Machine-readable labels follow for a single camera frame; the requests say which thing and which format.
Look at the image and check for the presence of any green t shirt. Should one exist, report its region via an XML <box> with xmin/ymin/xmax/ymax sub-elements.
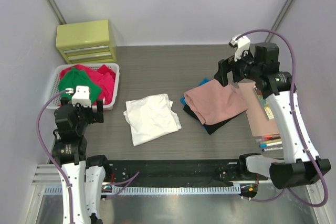
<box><xmin>58</xmin><ymin>67</ymin><xmax>102</xmax><ymax>103</ymax></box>

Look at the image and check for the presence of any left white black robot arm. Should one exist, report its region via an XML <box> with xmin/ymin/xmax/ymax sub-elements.
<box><xmin>52</xmin><ymin>98</ymin><xmax>109</xmax><ymax>223</ymax></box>

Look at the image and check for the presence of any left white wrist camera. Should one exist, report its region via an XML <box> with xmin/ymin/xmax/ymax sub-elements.
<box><xmin>65</xmin><ymin>86</ymin><xmax>91</xmax><ymax>108</ymax></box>

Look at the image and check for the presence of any yellow-green drawer box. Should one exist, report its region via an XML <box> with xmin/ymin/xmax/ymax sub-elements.
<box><xmin>56</xmin><ymin>19</ymin><xmax>117</xmax><ymax>64</ymax></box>

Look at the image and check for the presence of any white plastic basket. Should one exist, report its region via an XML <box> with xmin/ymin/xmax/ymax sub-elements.
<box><xmin>45</xmin><ymin>63</ymin><xmax>120</xmax><ymax>111</ymax></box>

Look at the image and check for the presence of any white printed t shirt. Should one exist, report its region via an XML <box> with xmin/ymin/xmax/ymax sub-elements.
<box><xmin>123</xmin><ymin>93</ymin><xmax>182</xmax><ymax>146</ymax></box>

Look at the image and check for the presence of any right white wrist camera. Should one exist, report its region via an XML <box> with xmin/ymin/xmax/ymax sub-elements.
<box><xmin>229</xmin><ymin>35</ymin><xmax>250</xmax><ymax>61</ymax></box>

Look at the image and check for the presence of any yellow picture book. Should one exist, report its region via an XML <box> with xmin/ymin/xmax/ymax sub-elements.
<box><xmin>254</xmin><ymin>86</ymin><xmax>274</xmax><ymax>120</ymax></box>

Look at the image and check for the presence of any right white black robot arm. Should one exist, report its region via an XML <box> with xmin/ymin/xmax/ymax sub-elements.
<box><xmin>214</xmin><ymin>42</ymin><xmax>331</xmax><ymax>189</ymax></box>

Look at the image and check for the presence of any brown cardboard sheet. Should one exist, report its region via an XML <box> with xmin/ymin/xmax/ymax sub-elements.
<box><xmin>238</xmin><ymin>82</ymin><xmax>279</xmax><ymax>137</ymax></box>

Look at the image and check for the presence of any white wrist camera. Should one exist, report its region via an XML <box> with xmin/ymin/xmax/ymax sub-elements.
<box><xmin>65</xmin><ymin>86</ymin><xmax>91</xmax><ymax>108</ymax></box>
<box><xmin>229</xmin><ymin>35</ymin><xmax>250</xmax><ymax>61</ymax></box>

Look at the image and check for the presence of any blue t shirt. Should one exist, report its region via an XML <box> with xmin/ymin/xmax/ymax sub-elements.
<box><xmin>180</xmin><ymin>78</ymin><xmax>210</xmax><ymax>106</ymax></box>

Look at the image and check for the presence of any dark blue marker pen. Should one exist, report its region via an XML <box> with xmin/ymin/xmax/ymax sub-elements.
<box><xmin>262</xmin><ymin>146</ymin><xmax>283</xmax><ymax>152</ymax></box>

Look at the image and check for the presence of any pink t shirt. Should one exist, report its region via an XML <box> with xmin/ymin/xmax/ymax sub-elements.
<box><xmin>184</xmin><ymin>79</ymin><xmax>248</xmax><ymax>125</ymax></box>

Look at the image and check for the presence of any red t shirt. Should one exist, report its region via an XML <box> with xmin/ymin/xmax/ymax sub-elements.
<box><xmin>59</xmin><ymin>63</ymin><xmax>118</xmax><ymax>105</ymax></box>

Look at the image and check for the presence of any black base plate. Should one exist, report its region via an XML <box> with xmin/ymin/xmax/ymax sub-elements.
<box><xmin>101</xmin><ymin>158</ymin><xmax>286</xmax><ymax>186</ymax></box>

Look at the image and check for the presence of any black t shirt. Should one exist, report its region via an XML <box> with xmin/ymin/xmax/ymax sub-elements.
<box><xmin>183</xmin><ymin>105</ymin><xmax>233</xmax><ymax>135</ymax></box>

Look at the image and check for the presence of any white slotted cable duct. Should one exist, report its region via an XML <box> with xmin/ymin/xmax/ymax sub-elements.
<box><xmin>44</xmin><ymin>184</ymin><xmax>241</xmax><ymax>196</ymax></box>

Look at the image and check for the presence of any red marker pen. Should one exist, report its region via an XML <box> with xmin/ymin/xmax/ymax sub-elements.
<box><xmin>256</xmin><ymin>135</ymin><xmax>280</xmax><ymax>142</ymax></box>

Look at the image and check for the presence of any yellow marker pen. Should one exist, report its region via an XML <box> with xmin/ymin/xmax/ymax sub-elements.
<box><xmin>259</xmin><ymin>139</ymin><xmax>281</xmax><ymax>144</ymax></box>

